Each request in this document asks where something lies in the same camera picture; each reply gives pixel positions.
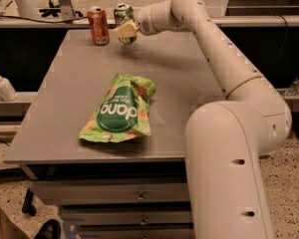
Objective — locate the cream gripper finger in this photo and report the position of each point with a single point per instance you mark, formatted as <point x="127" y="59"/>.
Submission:
<point x="127" y="30"/>

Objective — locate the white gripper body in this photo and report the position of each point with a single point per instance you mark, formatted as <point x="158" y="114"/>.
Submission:
<point x="146" y="23"/>

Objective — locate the green soda can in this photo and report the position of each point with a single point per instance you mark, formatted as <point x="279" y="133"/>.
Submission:
<point x="123" y="13"/>

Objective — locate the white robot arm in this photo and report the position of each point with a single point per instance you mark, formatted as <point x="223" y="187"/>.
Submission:
<point x="223" y="140"/>

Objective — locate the red coke can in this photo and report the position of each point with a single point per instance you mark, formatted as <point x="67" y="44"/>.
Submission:
<point x="99" y="26"/>

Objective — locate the green dang chips bag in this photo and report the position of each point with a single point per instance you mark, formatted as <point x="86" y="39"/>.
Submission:
<point x="124" y="113"/>

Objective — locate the white pump bottle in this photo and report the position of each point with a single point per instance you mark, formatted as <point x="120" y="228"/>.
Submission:
<point x="7" y="91"/>

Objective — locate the grey drawer cabinet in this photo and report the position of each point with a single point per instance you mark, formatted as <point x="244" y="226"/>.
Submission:
<point x="135" y="189"/>

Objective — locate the black shoe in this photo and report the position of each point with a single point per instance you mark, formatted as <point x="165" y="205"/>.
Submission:
<point x="50" y="230"/>

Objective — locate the tan trouser leg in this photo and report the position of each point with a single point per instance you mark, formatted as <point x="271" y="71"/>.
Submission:
<point x="8" y="230"/>

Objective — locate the grey metal rail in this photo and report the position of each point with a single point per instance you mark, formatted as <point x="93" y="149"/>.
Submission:
<point x="227" y="21"/>

